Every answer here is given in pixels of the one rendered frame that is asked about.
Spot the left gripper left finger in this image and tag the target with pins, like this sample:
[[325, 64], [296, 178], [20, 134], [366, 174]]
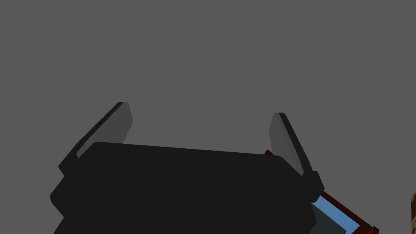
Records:
[[109, 127]]

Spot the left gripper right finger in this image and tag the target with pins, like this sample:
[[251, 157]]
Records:
[[287, 143]]

